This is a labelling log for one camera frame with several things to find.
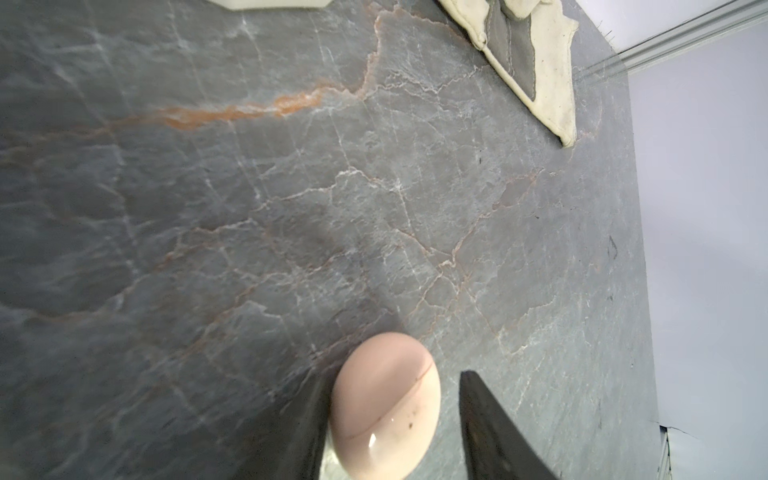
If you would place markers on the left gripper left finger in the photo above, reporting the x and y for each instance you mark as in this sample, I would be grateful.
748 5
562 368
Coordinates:
285 438

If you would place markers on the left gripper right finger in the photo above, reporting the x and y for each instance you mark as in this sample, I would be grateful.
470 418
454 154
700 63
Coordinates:
493 446

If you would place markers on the pink earbud charging case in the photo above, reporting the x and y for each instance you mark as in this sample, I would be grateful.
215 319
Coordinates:
385 407

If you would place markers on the beige gardening glove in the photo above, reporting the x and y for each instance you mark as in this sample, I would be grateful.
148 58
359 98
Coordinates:
528 44

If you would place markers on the potted green plant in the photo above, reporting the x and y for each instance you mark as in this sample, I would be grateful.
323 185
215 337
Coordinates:
240 5

